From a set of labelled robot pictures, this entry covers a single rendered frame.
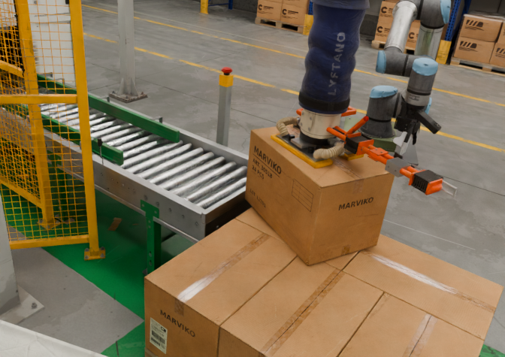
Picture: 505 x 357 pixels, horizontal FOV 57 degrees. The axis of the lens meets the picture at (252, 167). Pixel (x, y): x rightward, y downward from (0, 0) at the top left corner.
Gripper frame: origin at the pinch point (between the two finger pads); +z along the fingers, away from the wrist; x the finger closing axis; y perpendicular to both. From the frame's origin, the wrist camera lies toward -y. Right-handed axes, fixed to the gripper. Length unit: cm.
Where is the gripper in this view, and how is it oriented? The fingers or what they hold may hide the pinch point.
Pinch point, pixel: (408, 150)
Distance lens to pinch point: 203.6
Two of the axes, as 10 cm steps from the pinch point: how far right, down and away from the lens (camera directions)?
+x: -5.9, 3.2, -7.4
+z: -0.9, 8.9, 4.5
